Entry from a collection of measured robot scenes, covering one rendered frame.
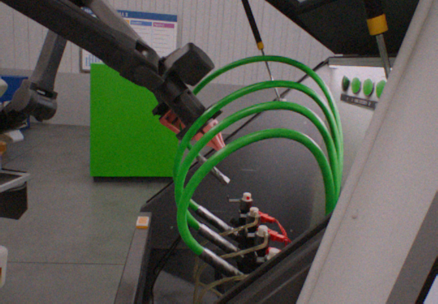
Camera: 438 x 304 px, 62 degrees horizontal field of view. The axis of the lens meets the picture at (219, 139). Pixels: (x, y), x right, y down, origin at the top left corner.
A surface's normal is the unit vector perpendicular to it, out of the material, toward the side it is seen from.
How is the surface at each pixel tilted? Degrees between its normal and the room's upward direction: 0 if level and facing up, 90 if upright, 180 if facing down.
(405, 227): 76
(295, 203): 90
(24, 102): 68
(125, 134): 90
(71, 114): 90
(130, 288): 0
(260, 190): 90
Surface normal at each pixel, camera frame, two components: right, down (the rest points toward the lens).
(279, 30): 0.09, 0.21
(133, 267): 0.07, -0.98
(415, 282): -0.94, -0.29
